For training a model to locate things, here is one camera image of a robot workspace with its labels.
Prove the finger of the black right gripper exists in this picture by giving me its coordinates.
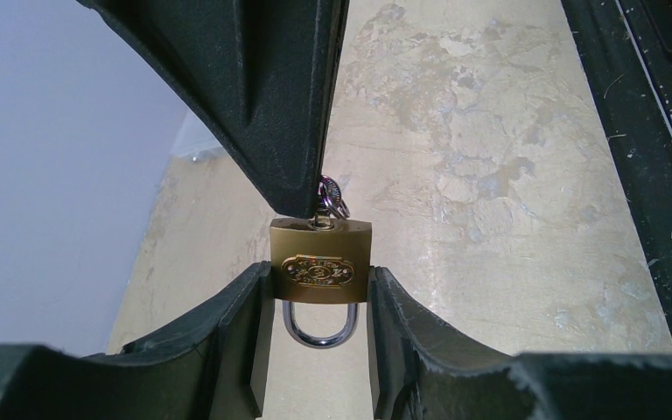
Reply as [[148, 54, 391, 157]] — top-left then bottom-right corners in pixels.
[[87, 0, 349, 219]]

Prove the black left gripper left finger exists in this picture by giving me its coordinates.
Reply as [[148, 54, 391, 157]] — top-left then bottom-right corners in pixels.
[[0, 262, 275, 419]]

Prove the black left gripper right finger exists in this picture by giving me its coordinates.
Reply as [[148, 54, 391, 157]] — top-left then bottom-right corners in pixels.
[[367, 267, 672, 419]]

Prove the clear plastic organizer box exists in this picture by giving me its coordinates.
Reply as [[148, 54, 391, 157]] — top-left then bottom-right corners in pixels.
[[171, 110, 227, 162]]

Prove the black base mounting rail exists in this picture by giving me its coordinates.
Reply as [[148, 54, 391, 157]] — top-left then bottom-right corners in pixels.
[[563, 0, 672, 338]]

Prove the brass padlock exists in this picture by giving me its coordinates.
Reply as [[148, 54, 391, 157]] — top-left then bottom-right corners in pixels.
[[269, 218, 373, 350]]

